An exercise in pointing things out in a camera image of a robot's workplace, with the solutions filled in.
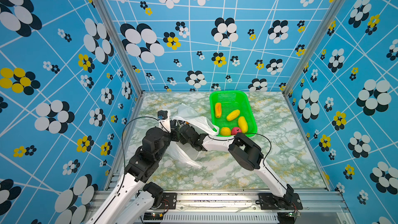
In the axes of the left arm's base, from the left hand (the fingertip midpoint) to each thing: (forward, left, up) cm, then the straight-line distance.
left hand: (176, 119), depth 69 cm
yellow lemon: (+7, -26, -22) cm, 35 cm away
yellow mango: (+13, -37, -24) cm, 46 cm away
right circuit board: (-34, -49, -25) cm, 65 cm away
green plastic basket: (+32, -30, -29) cm, 52 cm away
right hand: (+11, +1, -29) cm, 31 cm away
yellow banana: (+21, -32, -25) cm, 46 cm away
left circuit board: (-34, +11, -32) cm, 48 cm away
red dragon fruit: (+8, -32, -22) cm, 40 cm away
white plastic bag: (-4, -3, -28) cm, 28 cm away
